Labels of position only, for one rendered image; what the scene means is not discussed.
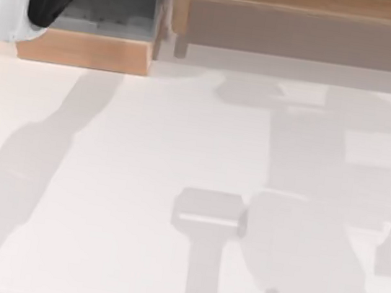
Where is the wooden open shelf cabinet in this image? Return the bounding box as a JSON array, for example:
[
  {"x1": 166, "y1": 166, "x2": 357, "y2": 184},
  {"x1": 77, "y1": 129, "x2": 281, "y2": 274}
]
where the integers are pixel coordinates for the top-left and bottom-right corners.
[{"x1": 162, "y1": 0, "x2": 391, "y2": 89}]

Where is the drawer with grey pierced inside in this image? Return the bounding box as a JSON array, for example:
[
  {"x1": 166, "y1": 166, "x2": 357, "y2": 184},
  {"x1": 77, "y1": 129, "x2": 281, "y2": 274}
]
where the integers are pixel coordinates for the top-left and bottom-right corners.
[{"x1": 47, "y1": 0, "x2": 173, "y2": 64}]

